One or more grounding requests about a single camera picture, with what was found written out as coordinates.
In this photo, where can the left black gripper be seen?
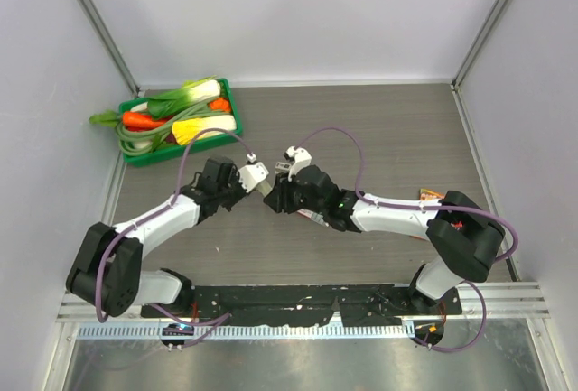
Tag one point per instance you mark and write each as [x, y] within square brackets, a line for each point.
[235, 177]

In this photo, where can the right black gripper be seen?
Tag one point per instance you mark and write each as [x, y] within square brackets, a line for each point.
[279, 198]

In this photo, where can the red white staple box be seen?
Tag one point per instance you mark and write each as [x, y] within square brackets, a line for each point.
[313, 216]

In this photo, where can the black and beige stapler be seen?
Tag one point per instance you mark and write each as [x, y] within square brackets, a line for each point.
[282, 170]

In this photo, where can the small beige stapler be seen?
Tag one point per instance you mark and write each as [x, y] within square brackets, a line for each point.
[264, 188]

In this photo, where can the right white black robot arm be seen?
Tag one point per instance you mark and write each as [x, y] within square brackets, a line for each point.
[465, 238]

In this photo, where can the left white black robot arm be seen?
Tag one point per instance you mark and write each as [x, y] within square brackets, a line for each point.
[107, 271]

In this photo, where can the green plastic tray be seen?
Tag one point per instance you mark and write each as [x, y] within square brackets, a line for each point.
[196, 145]

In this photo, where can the yellow napa cabbage toy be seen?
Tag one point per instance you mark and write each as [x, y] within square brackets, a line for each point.
[184, 131]

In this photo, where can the small orange carrot piece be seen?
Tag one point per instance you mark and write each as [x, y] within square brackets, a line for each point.
[220, 104]

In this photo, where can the green long beans toy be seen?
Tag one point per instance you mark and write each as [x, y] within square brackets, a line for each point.
[147, 142]

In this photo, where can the green white bok choy toy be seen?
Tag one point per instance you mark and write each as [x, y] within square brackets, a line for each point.
[173, 102]

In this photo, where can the orange carrot toy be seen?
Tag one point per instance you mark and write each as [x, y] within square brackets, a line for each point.
[140, 122]

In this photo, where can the orange snack packet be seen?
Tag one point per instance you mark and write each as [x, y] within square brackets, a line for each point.
[426, 194]

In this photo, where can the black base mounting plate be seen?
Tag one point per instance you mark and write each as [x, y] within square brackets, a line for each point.
[306, 305]

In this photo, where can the green leaf outside tray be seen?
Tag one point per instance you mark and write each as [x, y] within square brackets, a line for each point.
[108, 118]

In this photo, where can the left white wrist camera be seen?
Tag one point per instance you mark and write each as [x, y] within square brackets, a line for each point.
[252, 173]

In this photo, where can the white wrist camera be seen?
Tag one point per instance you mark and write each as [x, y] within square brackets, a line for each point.
[252, 173]
[298, 158]

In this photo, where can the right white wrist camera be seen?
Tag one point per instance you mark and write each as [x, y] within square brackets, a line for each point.
[298, 158]

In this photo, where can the aluminium rail front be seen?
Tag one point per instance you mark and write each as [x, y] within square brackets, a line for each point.
[503, 300]

